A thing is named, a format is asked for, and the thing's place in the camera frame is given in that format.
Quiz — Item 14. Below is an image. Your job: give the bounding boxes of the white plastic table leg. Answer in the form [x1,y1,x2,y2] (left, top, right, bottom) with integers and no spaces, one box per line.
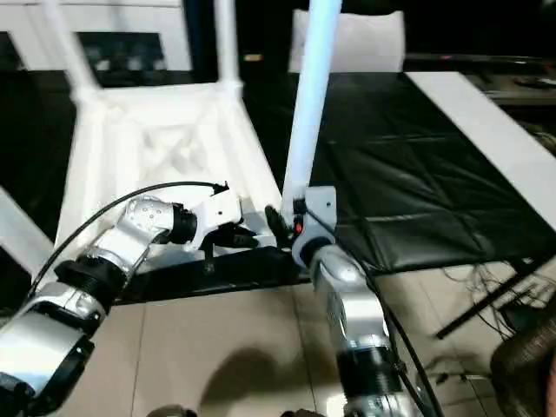
[0,187,54,281]
[42,0,102,105]
[279,0,345,215]
[213,0,243,93]

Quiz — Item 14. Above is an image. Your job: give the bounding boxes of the black work mat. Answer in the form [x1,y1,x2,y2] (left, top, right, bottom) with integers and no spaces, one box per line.
[0,69,556,307]

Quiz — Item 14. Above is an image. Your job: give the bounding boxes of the white plastic bag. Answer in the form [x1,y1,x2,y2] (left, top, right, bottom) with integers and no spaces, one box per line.
[289,9,407,76]

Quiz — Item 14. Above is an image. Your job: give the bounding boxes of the black stand bar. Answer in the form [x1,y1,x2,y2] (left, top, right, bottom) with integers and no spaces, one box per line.
[432,255,556,341]

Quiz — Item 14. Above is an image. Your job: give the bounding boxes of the white flat board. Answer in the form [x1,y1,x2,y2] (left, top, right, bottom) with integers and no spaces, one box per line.
[406,71,556,206]

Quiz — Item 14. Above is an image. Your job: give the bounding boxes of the white cabinet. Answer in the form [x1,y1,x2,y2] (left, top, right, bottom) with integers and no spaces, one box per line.
[0,0,193,73]

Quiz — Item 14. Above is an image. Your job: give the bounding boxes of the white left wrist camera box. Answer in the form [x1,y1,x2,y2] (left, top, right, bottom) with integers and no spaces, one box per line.
[189,189,245,254]

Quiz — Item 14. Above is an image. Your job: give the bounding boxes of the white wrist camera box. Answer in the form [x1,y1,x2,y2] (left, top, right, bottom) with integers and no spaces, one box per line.
[295,186,339,250]
[189,189,245,254]

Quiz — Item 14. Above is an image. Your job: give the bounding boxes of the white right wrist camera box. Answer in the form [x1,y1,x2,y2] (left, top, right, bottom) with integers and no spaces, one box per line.
[295,186,339,250]

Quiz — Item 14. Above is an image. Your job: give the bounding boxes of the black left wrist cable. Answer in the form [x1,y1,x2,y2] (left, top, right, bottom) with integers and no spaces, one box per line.
[24,180,232,302]

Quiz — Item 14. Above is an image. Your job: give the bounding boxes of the thin black floor cables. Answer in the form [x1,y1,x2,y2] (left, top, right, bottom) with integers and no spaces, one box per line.
[441,259,556,333]

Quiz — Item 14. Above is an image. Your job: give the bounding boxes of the chrome wire frame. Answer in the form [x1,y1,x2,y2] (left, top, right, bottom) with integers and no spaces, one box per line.
[433,370,498,389]

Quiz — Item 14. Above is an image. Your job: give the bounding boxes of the black corrugated hose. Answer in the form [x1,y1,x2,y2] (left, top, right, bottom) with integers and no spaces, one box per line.
[490,316,556,417]

